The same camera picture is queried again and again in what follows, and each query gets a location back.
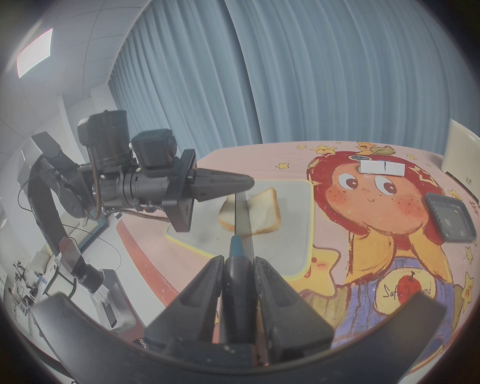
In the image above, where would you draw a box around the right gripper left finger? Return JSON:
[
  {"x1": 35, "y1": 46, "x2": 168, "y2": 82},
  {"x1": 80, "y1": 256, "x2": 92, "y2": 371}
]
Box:
[{"x1": 144, "y1": 256, "x2": 225, "y2": 352}]

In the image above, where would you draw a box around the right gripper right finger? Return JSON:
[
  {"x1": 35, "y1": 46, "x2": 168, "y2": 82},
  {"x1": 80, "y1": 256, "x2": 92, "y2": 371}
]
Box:
[{"x1": 254, "y1": 256, "x2": 335, "y2": 363}]

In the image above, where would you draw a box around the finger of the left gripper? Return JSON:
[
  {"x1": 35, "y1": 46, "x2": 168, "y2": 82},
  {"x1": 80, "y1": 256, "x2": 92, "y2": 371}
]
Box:
[
  {"x1": 194, "y1": 169, "x2": 256, "y2": 189},
  {"x1": 193, "y1": 185, "x2": 247, "y2": 203}
]

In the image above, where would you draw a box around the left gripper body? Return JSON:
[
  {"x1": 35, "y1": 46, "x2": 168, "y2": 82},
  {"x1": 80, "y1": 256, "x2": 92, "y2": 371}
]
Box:
[{"x1": 118, "y1": 149, "x2": 199, "y2": 233}]

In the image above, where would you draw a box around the knife with blue-green handle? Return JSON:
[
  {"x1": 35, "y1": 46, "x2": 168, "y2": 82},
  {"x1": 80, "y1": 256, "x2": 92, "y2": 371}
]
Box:
[{"x1": 218, "y1": 190, "x2": 263, "y2": 346}]

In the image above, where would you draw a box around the slice of bread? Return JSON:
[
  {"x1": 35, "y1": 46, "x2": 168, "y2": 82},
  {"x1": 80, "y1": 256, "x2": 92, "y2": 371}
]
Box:
[{"x1": 218, "y1": 187, "x2": 282, "y2": 236}]

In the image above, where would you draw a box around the cutting board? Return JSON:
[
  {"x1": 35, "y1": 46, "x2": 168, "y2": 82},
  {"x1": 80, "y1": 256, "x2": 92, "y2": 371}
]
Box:
[{"x1": 164, "y1": 179, "x2": 315, "y2": 281}]

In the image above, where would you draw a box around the blue curtain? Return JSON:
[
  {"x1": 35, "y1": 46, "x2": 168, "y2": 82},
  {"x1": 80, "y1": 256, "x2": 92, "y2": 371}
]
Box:
[{"x1": 108, "y1": 0, "x2": 471, "y2": 160}]

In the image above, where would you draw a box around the white knife rest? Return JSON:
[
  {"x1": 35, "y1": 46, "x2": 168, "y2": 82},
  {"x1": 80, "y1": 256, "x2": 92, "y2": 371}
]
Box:
[{"x1": 358, "y1": 160, "x2": 407, "y2": 177}]

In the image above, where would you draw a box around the dark grey tray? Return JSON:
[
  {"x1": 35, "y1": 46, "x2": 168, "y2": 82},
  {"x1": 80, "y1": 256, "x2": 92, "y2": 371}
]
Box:
[{"x1": 425, "y1": 193, "x2": 478, "y2": 242}]

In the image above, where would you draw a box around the ceiling light panel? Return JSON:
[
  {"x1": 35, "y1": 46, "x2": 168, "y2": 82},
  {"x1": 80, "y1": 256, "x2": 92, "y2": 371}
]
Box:
[{"x1": 16, "y1": 29, "x2": 53, "y2": 78}]

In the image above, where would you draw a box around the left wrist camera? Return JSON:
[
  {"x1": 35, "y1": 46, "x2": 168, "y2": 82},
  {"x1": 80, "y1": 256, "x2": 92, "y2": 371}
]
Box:
[{"x1": 131, "y1": 129, "x2": 181, "y2": 178}]

